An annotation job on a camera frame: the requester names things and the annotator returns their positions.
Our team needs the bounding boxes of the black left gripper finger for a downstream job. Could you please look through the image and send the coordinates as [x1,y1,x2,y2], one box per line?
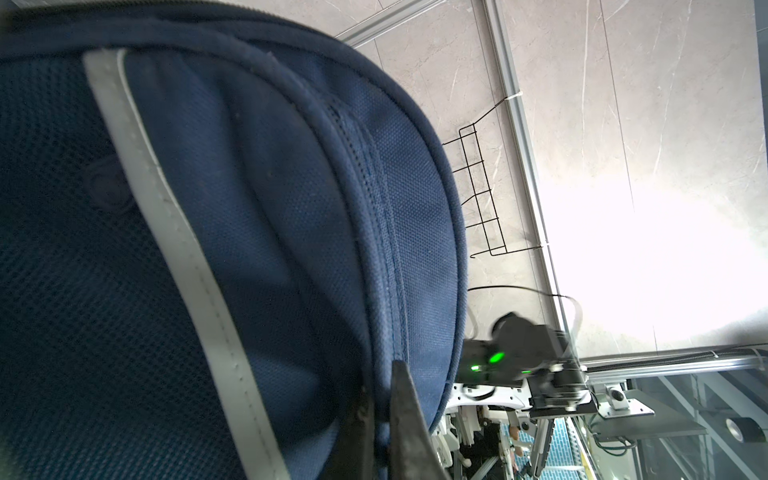
[323,387,376,480]

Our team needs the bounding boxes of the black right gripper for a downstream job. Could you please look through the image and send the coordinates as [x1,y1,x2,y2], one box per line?
[389,312,585,480]

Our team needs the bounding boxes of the navy blue student backpack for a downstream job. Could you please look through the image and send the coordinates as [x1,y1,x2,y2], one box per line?
[1,1,468,479]

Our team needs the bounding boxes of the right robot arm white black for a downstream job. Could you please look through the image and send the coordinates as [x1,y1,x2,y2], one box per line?
[389,312,597,479]

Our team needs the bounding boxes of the black wire hook rack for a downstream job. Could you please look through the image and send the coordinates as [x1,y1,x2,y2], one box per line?
[442,94,543,259]

